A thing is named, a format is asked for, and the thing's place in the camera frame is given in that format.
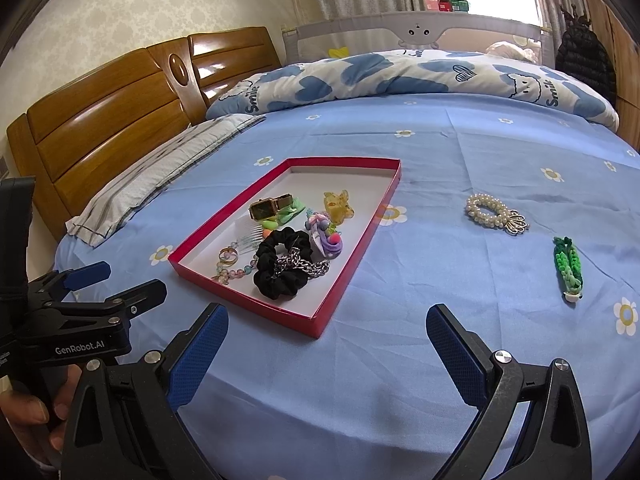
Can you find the small orange green hair clip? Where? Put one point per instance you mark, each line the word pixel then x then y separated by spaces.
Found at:
pixel 266 230

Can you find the yellow bow on rail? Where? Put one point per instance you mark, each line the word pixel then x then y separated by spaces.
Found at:
pixel 337 52

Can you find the black fabric scrunchie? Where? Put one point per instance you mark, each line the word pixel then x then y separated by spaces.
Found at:
pixel 280 270

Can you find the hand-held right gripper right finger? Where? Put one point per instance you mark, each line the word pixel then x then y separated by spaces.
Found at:
pixel 457 357

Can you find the clear plastic hair comb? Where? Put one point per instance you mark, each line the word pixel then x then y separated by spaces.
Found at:
pixel 250 237

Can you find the blue heart print comforter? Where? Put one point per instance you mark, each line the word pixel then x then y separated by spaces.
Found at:
pixel 350 77

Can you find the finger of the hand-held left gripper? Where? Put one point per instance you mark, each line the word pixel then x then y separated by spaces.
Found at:
pixel 135 297
pixel 90 272

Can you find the person's left hand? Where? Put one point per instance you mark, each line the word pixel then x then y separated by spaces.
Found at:
pixel 25 420

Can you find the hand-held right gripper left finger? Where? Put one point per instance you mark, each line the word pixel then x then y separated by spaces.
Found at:
pixel 197 357

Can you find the yellow translucent claw clip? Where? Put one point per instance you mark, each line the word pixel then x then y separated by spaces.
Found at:
pixel 339 206

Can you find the light green hair clip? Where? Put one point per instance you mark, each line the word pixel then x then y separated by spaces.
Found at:
pixel 292 210

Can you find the beige crumpled cloth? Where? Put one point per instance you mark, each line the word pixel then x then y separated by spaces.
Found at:
pixel 515 51

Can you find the purple unicorn hair clip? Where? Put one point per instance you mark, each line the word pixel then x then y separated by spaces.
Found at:
pixel 325 242

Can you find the gold square wrist watch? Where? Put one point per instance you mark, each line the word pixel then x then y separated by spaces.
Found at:
pixel 262 207

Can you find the grey bed guard rail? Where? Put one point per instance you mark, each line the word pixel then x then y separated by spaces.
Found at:
pixel 380 30

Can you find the black puffer jacket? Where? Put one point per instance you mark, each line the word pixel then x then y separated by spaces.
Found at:
pixel 585 60

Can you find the wooden bed headboard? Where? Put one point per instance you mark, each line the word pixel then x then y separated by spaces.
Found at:
pixel 110 125

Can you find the red shallow cardboard box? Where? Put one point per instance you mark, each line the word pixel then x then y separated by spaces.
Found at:
pixel 350 260

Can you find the wooden wardrobe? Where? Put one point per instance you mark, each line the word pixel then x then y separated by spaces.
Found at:
pixel 617 35

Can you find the pearl scrunchie with crown charm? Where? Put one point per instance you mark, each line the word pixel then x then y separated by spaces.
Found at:
pixel 487 210

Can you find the blue floral bed sheet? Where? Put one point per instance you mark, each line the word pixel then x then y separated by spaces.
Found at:
pixel 425 270

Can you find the white striped pillow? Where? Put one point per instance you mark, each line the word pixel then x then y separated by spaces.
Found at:
pixel 165 165

